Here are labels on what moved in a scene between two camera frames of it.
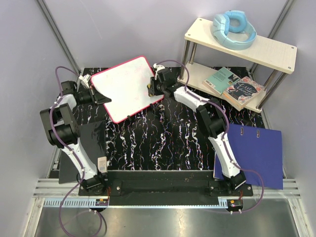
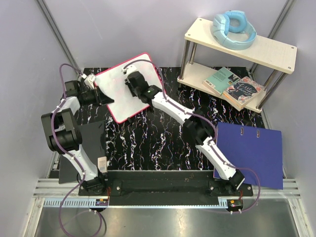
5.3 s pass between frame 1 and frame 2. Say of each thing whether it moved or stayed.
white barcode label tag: stayed
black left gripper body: stayed
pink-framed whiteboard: stayed
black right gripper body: moved
